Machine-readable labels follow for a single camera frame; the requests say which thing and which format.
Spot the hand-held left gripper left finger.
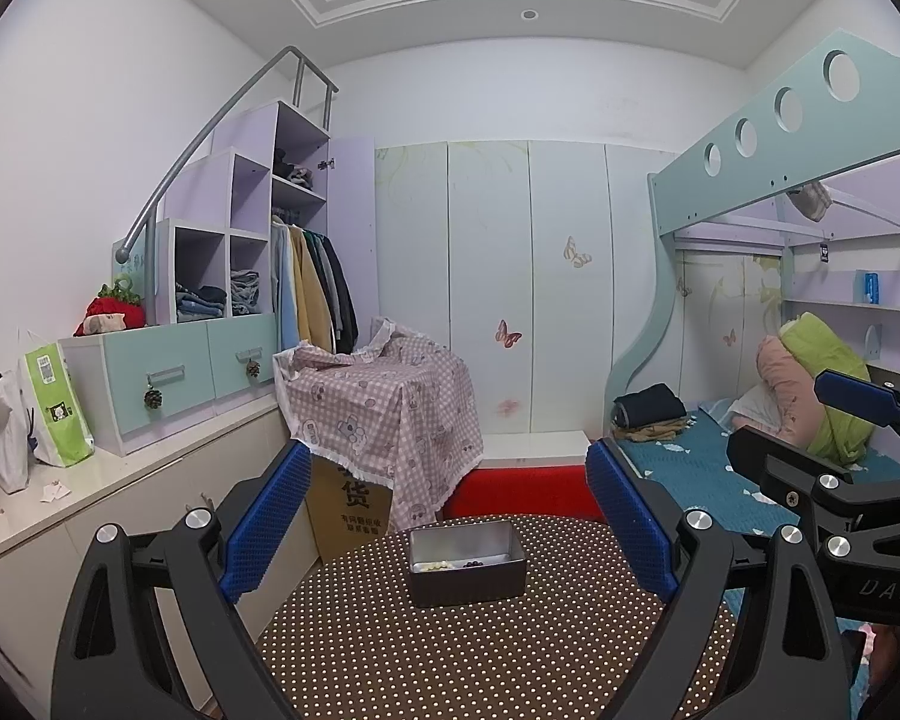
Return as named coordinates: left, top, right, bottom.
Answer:
left=51, top=437, right=314, bottom=720

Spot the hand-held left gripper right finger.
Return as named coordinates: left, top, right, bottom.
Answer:
left=585, top=437, right=850, bottom=720

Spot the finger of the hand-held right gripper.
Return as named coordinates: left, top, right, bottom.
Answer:
left=814, top=367, right=900, bottom=467
left=724, top=424, right=900, bottom=542

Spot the metal tin box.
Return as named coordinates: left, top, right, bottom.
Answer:
left=407, top=519, right=528, bottom=608

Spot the green blanket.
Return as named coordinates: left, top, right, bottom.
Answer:
left=780, top=315, right=882, bottom=466

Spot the white pillow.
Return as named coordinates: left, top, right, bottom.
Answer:
left=727, top=382, right=785, bottom=436

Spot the pink quilt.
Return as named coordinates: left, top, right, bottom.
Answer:
left=756, top=336, right=826, bottom=447

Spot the cardboard box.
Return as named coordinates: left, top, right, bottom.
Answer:
left=305, top=454, right=398, bottom=563

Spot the folded tan clothing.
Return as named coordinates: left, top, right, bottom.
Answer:
left=611, top=420, right=691, bottom=442

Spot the red bench with white top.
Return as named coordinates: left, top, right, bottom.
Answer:
left=441, top=431, right=608, bottom=524

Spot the white low cabinet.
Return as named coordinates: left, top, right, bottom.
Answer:
left=0, top=394, right=323, bottom=720

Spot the folded dark clothing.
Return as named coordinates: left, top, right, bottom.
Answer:
left=613, top=384, right=687, bottom=428

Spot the narrow teal drawer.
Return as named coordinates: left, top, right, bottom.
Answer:
left=206, top=315, right=280, bottom=404

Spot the pink checked cloth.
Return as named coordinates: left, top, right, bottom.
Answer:
left=274, top=317, right=486, bottom=533

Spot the wide teal drawer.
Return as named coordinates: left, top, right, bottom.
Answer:
left=60, top=330, right=216, bottom=458

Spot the grey hanging cloth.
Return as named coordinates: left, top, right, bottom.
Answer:
left=787, top=181, right=832, bottom=222

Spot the brown polka dot tablecloth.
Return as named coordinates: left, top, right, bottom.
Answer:
left=255, top=514, right=736, bottom=720

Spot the green paper bag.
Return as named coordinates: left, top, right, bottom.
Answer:
left=19, top=330, right=97, bottom=468

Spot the tan hanging coat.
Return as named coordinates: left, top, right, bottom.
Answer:
left=289, top=225, right=338, bottom=353

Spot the light blue hanging shirt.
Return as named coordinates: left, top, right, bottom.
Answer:
left=272, top=219, right=301, bottom=351

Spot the dark hanging jacket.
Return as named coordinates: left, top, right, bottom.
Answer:
left=304, top=229, right=359, bottom=355

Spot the red plush strawberry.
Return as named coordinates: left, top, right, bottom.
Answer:
left=73, top=275, right=147, bottom=337

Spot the white plastic bag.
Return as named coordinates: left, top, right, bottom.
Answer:
left=0, top=371, right=35, bottom=496

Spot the white wardrobe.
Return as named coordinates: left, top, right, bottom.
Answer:
left=375, top=139, right=683, bottom=440

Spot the lilac stair shelf unit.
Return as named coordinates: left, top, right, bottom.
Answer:
left=112, top=100, right=377, bottom=327

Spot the dark clothes pile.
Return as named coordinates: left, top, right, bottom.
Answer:
left=274, top=150, right=316, bottom=192

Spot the grey metal handrail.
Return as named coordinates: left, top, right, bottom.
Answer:
left=114, top=46, right=340, bottom=262

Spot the teal bunk bed frame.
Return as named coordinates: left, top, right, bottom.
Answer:
left=606, top=30, right=900, bottom=466

